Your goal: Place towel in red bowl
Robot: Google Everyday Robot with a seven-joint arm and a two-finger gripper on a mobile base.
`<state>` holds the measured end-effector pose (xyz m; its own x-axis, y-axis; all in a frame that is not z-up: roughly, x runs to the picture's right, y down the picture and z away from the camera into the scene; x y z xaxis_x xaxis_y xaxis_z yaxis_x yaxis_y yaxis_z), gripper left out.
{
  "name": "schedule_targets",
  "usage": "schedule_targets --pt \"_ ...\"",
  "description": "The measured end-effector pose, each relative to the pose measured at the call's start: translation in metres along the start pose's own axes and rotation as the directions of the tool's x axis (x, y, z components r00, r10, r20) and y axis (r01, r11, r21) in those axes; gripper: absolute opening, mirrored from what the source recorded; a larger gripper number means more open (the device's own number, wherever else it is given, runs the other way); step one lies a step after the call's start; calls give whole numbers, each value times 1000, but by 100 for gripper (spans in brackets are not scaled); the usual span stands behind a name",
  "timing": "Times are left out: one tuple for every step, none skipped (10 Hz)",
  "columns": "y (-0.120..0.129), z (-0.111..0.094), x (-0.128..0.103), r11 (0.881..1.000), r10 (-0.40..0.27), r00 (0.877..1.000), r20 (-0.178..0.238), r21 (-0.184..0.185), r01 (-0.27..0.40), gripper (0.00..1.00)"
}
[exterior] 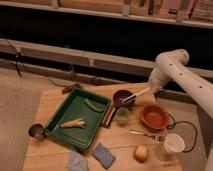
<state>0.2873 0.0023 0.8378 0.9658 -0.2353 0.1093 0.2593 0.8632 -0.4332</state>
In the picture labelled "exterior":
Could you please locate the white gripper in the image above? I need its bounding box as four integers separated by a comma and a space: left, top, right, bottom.
122, 68, 167, 104

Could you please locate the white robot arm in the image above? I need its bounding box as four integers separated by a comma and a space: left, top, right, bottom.
122, 49, 213, 121

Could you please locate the dark purple bowl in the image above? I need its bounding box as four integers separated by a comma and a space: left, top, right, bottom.
113, 90, 135, 108

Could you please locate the red bowl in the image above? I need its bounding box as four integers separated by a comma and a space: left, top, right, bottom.
140, 104, 169, 130

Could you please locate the grey blue towel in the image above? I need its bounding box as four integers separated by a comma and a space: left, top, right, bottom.
67, 151, 89, 171

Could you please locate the small green cup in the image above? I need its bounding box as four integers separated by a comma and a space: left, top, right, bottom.
116, 107, 130, 125

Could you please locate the red and black utensil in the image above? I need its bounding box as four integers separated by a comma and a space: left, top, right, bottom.
101, 105, 116, 128

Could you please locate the green cucumber toy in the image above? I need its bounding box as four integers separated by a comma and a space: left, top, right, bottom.
84, 98, 104, 112

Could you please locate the metal fork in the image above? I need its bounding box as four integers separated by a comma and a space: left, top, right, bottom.
129, 130, 165, 142

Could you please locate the yellow red apple toy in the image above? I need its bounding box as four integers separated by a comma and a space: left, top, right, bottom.
134, 144, 149, 162

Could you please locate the white plastic cup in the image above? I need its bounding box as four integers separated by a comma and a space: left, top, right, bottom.
163, 133, 185, 154

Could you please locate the green plastic tray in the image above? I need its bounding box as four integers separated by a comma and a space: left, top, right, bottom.
44, 88, 111, 150

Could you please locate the blue sponge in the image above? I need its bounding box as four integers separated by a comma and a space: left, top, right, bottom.
92, 143, 116, 169

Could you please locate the red clamp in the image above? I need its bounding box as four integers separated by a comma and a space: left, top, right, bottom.
61, 83, 81, 94

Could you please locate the small metal cup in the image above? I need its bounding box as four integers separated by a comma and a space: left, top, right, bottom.
28, 124, 46, 141

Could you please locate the black cable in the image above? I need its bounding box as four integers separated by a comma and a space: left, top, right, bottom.
166, 113, 199, 154

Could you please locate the wooden shelf rail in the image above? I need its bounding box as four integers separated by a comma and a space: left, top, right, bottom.
0, 37, 213, 81

